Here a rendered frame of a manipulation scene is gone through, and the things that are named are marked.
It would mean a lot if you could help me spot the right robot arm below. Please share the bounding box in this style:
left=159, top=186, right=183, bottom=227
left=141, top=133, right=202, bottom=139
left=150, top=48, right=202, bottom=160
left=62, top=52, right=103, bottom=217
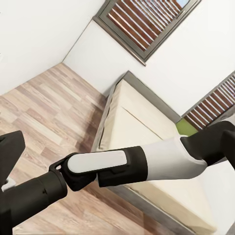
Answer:
left=0, top=114, right=235, bottom=235

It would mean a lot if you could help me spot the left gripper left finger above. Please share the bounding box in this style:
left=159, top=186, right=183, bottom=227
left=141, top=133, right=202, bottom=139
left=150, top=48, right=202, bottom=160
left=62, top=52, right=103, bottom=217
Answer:
left=0, top=130, right=25, bottom=189

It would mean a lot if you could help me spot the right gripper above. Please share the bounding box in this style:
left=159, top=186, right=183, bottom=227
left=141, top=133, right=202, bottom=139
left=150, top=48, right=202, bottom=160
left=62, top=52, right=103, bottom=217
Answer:
left=0, top=178, right=49, bottom=235

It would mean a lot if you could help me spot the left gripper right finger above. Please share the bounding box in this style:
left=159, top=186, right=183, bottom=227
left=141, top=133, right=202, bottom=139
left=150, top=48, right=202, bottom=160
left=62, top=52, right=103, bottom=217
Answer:
left=219, top=130, right=235, bottom=170

